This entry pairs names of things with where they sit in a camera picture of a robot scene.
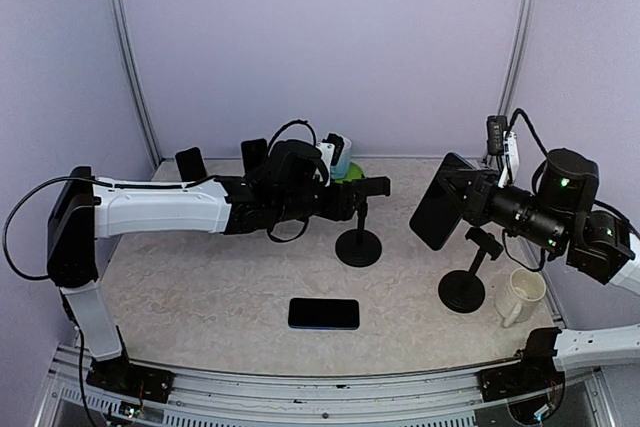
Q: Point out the black pole stand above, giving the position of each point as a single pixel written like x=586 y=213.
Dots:
x=360 y=247
x=462 y=291

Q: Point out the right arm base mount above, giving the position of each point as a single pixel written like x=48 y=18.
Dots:
x=534 y=371

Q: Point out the teal phone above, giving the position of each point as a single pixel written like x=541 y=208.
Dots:
x=435 y=217

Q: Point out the green saucer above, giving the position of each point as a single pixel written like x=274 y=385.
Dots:
x=354 y=172

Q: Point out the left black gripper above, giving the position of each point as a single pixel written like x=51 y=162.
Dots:
x=343 y=205

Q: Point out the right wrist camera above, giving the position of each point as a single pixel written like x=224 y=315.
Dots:
x=496 y=126

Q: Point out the right aluminium corner post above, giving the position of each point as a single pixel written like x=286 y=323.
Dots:
x=517 y=55

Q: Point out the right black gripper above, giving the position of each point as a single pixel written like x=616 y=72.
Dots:
x=477 y=203

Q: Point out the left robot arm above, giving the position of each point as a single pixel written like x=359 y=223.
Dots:
x=283 y=180

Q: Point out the centre bottom blue phone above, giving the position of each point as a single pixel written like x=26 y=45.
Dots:
x=324 y=314

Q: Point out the left aluminium corner post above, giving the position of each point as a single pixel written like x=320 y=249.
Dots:
x=118 y=13

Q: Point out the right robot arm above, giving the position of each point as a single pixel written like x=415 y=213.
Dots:
x=560 y=218

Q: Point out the aluminium corner post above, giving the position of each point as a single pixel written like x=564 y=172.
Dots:
x=118 y=13
x=517 y=55

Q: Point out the cream ceramic mug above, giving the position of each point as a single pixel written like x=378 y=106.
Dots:
x=518 y=296

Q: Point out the black phone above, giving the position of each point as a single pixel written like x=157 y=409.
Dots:
x=190 y=164
x=253 y=153

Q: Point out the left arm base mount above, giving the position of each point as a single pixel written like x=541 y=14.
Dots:
x=121 y=376

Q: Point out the front aluminium rail frame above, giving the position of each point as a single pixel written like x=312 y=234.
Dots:
x=196 y=397

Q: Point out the light blue mug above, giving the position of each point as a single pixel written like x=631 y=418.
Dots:
x=340 y=170

